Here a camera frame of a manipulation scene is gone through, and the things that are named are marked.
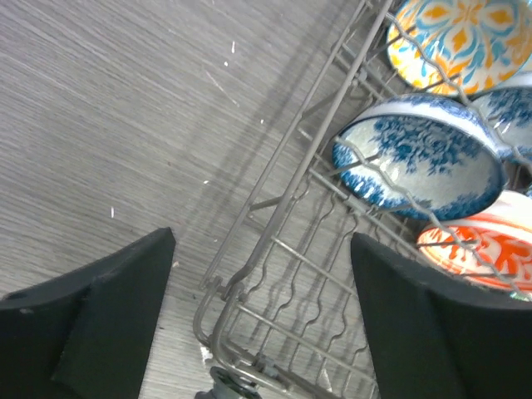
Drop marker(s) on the orange floral bowl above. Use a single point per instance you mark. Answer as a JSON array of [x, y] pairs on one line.
[[492, 248]]

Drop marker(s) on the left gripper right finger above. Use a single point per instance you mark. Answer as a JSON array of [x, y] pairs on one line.
[[434, 336]]

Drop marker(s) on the yellow blue floral bowl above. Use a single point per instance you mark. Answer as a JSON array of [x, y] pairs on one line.
[[476, 44]]

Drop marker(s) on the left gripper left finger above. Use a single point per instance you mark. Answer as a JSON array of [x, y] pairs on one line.
[[87, 333]]

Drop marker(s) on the blue floral bowl middle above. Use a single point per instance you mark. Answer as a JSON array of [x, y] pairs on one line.
[[508, 111]]

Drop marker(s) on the grey wire dish rack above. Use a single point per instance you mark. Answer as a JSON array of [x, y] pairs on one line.
[[280, 311]]

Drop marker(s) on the blue floral bowl front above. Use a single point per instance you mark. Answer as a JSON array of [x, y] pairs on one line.
[[420, 154]]

